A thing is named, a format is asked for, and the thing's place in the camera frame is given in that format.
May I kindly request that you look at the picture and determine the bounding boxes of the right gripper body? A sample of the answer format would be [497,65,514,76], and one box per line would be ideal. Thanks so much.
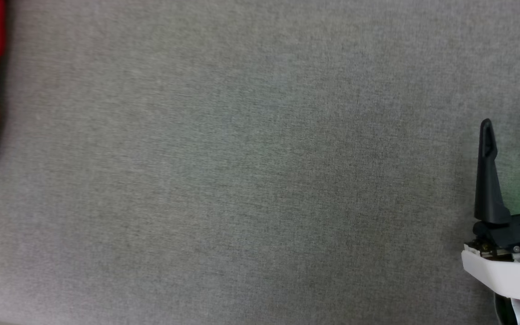
[461,209,520,306]

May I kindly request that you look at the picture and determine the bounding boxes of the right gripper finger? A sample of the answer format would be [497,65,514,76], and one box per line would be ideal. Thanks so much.
[474,118,512,225]

